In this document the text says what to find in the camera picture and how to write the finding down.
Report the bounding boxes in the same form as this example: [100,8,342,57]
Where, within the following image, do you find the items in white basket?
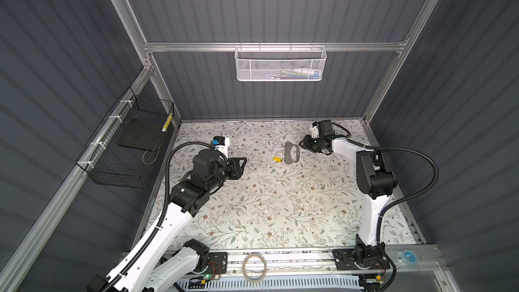
[264,68,322,81]

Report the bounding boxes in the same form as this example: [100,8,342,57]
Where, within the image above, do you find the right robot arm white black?
[299,120,397,269]

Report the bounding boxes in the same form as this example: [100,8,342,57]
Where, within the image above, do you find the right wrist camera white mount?
[311,121,324,139]

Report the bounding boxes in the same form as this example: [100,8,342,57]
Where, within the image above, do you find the white wire mesh basket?
[234,45,327,82]

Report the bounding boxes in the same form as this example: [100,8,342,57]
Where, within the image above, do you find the black wire basket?
[76,89,175,189]

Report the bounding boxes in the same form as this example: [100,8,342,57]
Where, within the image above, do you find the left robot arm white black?
[87,143,247,291]

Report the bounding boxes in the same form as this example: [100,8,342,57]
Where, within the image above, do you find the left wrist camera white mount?
[212,136,231,157]

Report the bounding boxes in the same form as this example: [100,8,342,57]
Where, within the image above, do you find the yellow marker in black basket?
[162,113,173,132]

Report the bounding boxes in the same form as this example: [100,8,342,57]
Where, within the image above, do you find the tape roll clear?
[241,254,268,283]

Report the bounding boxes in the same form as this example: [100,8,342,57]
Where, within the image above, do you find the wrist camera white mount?
[311,121,324,139]
[212,136,231,157]

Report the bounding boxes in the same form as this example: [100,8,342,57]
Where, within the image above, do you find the black pad in basket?
[118,119,164,151]

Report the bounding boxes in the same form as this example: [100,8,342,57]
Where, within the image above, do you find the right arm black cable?
[330,121,440,292]

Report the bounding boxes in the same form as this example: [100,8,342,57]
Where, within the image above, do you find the blue tape roll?
[399,250,417,266]

